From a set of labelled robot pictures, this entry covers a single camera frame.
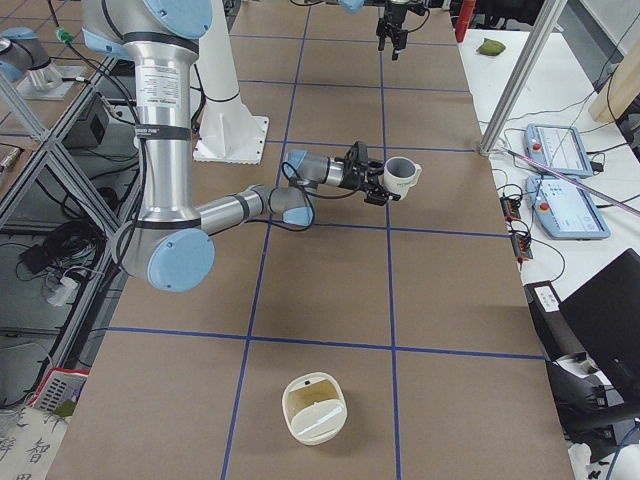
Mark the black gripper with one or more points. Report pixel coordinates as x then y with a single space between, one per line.
396 12
353 180

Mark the white ribbed plastic mug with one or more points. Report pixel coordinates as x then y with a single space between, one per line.
400 175

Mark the green bean bag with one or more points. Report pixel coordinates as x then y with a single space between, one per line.
491 48

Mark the brown table mat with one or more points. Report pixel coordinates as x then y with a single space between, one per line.
416 309

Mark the left teach pendant tablet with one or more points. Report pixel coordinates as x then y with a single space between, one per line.
558 147

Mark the teach pendant tablet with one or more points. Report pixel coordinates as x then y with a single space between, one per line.
564 211
558 147

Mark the right teach pendant tablet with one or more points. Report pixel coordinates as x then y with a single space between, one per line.
564 211

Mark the silver metal rod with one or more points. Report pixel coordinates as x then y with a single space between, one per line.
548 170

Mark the cream bin with swing lid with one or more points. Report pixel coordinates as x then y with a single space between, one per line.
314 408

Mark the wooden block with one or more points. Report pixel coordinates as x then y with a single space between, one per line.
620 90

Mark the black power adapter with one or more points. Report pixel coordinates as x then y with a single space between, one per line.
36 259

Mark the white plastic basket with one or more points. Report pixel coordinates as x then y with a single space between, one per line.
59 387

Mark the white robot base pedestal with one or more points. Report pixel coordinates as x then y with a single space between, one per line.
228 131

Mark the aluminium frame post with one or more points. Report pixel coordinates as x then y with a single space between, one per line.
537 38

